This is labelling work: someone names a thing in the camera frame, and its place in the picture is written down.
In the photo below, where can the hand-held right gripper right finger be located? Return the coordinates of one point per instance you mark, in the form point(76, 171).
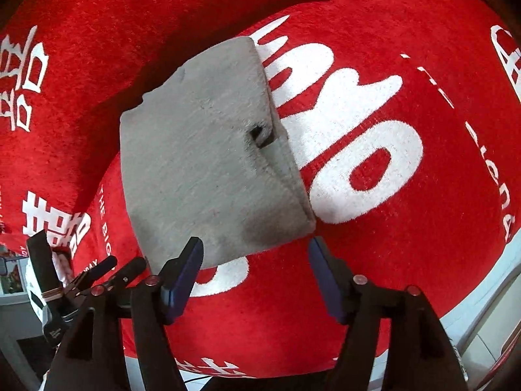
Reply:
point(325, 281)

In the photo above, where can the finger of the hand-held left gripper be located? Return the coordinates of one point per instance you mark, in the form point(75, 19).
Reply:
point(134, 268)
point(104, 264)

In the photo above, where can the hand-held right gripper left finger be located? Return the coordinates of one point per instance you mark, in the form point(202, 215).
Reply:
point(183, 281)

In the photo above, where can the grey knit garment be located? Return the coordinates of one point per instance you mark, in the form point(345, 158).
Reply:
point(203, 150)

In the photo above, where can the colourful printed box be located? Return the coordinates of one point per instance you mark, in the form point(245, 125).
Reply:
point(10, 273)

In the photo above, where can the red printed blanket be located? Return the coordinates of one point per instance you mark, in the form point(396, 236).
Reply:
point(407, 232)

